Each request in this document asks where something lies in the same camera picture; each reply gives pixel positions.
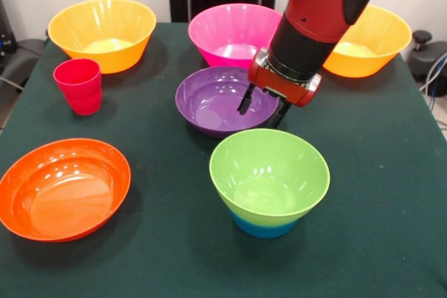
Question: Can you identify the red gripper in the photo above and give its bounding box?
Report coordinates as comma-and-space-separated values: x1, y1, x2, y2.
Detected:
237, 47, 323, 130

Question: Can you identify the purple bowl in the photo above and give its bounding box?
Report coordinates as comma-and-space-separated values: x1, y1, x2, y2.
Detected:
175, 66, 280, 138

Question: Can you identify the large green bowl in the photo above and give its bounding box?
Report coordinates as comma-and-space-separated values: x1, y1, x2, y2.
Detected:
209, 128, 331, 221

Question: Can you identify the pink large bowl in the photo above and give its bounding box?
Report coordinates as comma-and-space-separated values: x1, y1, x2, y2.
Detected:
187, 3, 284, 68

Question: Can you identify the blue bowl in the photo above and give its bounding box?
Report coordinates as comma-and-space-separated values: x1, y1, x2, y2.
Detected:
232, 211, 300, 239

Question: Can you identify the yellow-orange large bowl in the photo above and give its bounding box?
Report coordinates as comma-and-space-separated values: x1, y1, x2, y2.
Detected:
47, 0, 157, 75
323, 4, 413, 78

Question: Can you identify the red cup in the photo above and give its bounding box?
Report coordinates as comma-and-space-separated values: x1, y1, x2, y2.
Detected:
52, 58, 103, 117

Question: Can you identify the dark green tablecloth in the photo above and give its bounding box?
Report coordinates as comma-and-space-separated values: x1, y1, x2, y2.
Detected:
0, 22, 447, 298

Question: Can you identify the orange shallow bowl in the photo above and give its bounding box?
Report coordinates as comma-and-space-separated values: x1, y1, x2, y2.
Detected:
0, 137, 132, 243

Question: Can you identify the grey office chair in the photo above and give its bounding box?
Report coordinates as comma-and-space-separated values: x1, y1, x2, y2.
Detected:
0, 38, 48, 90

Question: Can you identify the black computer equipment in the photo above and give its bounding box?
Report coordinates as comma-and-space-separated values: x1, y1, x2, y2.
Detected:
0, 0, 17, 57

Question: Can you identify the grey cable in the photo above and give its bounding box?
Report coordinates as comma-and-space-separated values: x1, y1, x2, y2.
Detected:
420, 52, 447, 92

